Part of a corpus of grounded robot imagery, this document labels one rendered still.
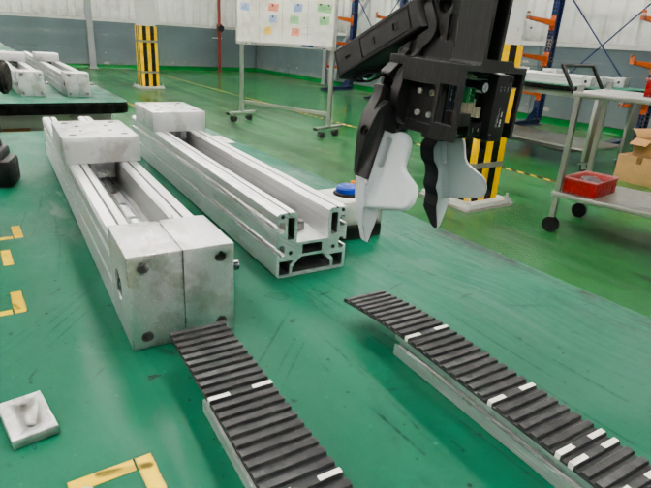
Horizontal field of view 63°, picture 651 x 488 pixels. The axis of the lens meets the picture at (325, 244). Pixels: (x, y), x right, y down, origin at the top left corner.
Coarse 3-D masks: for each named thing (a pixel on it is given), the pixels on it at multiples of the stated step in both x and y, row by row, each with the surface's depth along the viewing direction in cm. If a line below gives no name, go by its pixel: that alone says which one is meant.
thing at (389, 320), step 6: (402, 312) 52; (408, 312) 52; (414, 312) 53; (420, 312) 53; (384, 318) 51; (390, 318) 51; (396, 318) 52; (402, 318) 51; (408, 318) 51; (414, 318) 51; (420, 318) 52; (384, 324) 50; (390, 324) 50; (396, 324) 50
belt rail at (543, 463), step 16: (400, 352) 50; (416, 352) 48; (416, 368) 48; (432, 368) 47; (432, 384) 47; (448, 384) 45; (464, 400) 43; (480, 400) 42; (480, 416) 42; (496, 416) 41; (496, 432) 41; (512, 432) 40; (512, 448) 40; (528, 448) 38; (528, 464) 38; (544, 464) 37; (560, 464) 36; (560, 480) 36; (576, 480) 35
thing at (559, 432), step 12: (564, 420) 38; (576, 420) 39; (588, 420) 38; (540, 432) 37; (552, 432) 37; (564, 432) 37; (576, 432) 37; (588, 432) 38; (540, 444) 36; (552, 444) 36
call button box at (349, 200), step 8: (320, 192) 82; (328, 192) 82; (336, 192) 81; (344, 200) 78; (352, 200) 78; (352, 208) 78; (352, 216) 79; (352, 224) 79; (376, 224) 82; (352, 232) 80; (376, 232) 82
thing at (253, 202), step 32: (160, 160) 108; (192, 160) 89; (224, 160) 96; (256, 160) 89; (192, 192) 91; (224, 192) 78; (256, 192) 71; (288, 192) 76; (224, 224) 79; (256, 224) 69; (288, 224) 64; (320, 224) 69; (256, 256) 70; (288, 256) 65; (320, 256) 71
